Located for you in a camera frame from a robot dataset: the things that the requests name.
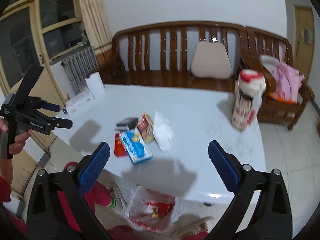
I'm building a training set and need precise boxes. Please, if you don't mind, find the orange cloth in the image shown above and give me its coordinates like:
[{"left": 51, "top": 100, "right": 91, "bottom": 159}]
[{"left": 269, "top": 92, "right": 299, "bottom": 103}]

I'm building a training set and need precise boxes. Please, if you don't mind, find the white tissue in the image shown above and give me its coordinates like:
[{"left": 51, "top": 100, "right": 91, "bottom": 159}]
[{"left": 152, "top": 110, "right": 175, "bottom": 152}]

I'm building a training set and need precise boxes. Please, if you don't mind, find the white and dark blue cigarette pack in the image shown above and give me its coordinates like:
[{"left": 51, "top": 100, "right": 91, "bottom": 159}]
[{"left": 114, "top": 117, "right": 139, "bottom": 132}]

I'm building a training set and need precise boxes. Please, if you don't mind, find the brown wooden armchair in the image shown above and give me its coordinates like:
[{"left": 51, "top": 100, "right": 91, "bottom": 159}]
[{"left": 241, "top": 26, "right": 316, "bottom": 130}]

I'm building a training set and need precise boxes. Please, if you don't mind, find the beige shoe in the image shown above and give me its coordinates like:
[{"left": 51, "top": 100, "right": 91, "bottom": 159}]
[{"left": 171, "top": 216, "right": 215, "bottom": 239}]

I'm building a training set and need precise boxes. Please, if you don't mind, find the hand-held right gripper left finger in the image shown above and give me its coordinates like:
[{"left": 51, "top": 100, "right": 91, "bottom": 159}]
[{"left": 26, "top": 141, "right": 113, "bottom": 240}]

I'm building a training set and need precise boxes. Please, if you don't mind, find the red and white printed bag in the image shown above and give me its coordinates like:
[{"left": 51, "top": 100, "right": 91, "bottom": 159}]
[{"left": 232, "top": 69, "right": 267, "bottom": 132}]

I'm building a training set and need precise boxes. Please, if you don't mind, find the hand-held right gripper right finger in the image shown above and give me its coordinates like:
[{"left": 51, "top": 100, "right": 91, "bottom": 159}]
[{"left": 208, "top": 140, "right": 293, "bottom": 240}]

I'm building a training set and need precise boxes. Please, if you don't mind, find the long white box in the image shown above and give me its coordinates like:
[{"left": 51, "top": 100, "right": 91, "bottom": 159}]
[{"left": 62, "top": 87, "right": 95, "bottom": 115}]

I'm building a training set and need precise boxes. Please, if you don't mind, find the cream framed glass door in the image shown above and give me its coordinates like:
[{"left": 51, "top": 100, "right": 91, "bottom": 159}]
[{"left": 0, "top": 0, "right": 87, "bottom": 155}]

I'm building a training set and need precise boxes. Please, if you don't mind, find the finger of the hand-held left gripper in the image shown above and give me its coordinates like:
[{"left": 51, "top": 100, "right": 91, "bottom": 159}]
[
  {"left": 49, "top": 117, "right": 73, "bottom": 130},
  {"left": 37, "top": 99, "right": 61, "bottom": 113}
]

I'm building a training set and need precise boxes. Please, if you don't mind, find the beige cushion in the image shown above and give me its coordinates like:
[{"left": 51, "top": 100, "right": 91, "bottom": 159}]
[{"left": 190, "top": 41, "right": 232, "bottom": 78}]

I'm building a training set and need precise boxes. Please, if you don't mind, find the beige curtain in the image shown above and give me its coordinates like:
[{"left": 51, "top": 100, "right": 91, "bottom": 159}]
[{"left": 75, "top": 0, "right": 113, "bottom": 63}]

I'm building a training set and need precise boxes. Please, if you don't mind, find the blue and white box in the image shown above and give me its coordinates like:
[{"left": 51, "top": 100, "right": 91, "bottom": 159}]
[{"left": 119, "top": 129, "right": 153, "bottom": 166}]

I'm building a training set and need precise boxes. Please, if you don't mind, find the pink clothing pile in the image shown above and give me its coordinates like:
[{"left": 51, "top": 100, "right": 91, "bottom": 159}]
[{"left": 259, "top": 54, "right": 307, "bottom": 104}]

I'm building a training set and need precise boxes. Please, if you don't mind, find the clear red-printed plastic bag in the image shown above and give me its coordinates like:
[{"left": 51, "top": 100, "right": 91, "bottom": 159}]
[{"left": 126, "top": 186, "right": 180, "bottom": 233}]

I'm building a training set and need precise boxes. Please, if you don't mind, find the person's left hand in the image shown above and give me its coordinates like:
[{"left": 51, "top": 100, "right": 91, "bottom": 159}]
[{"left": 0, "top": 124, "right": 32, "bottom": 155}]

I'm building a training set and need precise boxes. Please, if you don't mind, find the red cigarette pack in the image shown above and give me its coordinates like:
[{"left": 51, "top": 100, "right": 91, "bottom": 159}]
[{"left": 114, "top": 132, "right": 127, "bottom": 157}]

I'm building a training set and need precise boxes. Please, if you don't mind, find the grey radiator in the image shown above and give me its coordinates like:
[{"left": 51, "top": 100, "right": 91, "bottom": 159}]
[{"left": 61, "top": 47, "right": 99, "bottom": 95}]

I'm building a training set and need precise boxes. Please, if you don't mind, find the red and yellow box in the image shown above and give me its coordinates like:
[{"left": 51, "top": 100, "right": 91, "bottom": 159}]
[{"left": 136, "top": 112, "right": 155, "bottom": 143}]

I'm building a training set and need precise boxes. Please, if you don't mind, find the white paper roll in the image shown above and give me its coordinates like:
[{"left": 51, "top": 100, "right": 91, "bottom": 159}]
[{"left": 84, "top": 71, "right": 105, "bottom": 100}]

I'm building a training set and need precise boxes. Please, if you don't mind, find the white shoe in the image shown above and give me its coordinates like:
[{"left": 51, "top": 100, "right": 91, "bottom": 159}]
[{"left": 106, "top": 182, "right": 129, "bottom": 212}]

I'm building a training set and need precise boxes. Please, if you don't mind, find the yellow wooden door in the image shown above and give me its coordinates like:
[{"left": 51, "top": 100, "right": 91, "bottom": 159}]
[{"left": 292, "top": 5, "right": 314, "bottom": 80}]

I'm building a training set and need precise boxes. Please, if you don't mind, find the wooden chair with beige cushion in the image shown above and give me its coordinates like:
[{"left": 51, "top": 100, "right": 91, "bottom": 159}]
[{"left": 99, "top": 21, "right": 247, "bottom": 93}]

